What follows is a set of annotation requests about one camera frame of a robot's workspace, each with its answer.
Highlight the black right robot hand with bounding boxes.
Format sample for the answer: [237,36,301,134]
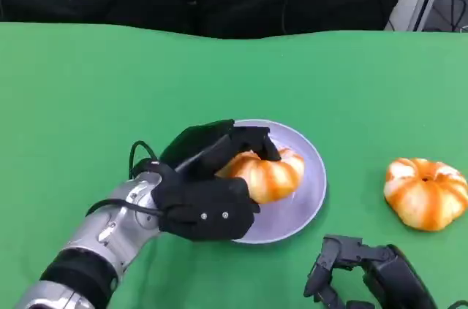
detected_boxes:
[303,234,439,309]

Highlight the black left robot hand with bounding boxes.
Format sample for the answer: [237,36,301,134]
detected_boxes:
[159,118,283,181]

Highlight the orange and white bread roll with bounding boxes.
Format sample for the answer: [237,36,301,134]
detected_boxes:
[383,157,468,232]
[215,148,306,205]

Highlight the lilac plate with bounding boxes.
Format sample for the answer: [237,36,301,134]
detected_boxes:
[230,119,328,245]

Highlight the green table cloth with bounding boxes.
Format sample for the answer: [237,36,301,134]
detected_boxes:
[0,22,468,309]

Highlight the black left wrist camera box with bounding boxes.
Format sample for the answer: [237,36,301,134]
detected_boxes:
[151,176,261,243]

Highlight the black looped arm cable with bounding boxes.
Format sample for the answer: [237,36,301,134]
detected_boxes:
[127,140,159,180]

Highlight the black floor cables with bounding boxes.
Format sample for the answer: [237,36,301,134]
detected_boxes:
[431,0,468,32]

